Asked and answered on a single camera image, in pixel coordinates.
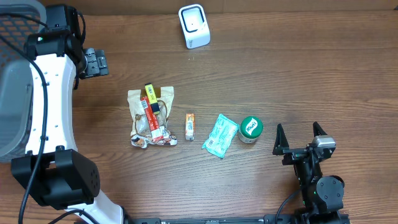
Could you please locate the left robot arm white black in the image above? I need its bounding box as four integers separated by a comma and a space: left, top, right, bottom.
1, 1, 131, 223

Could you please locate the green lid round jar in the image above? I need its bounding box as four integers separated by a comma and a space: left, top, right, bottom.
238, 116, 264, 144

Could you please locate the beige brown snack bag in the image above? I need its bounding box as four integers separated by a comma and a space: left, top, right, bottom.
127, 86, 178, 149

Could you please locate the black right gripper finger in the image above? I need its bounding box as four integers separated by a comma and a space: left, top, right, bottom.
272, 123, 289, 156
313, 122, 327, 137

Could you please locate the red white stick packet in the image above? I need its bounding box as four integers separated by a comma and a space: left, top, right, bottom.
141, 96, 163, 142

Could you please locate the white barcode scanner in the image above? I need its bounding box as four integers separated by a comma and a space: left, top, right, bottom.
178, 4, 211, 49

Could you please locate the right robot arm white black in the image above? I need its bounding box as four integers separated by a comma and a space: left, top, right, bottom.
272, 122, 349, 223

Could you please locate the grey plastic mesh basket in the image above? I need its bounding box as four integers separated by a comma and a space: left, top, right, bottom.
1, 1, 47, 163

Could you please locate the small orange white box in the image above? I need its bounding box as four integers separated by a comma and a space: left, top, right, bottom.
185, 113, 195, 141

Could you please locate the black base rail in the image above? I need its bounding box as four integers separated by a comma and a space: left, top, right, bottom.
130, 213, 352, 224

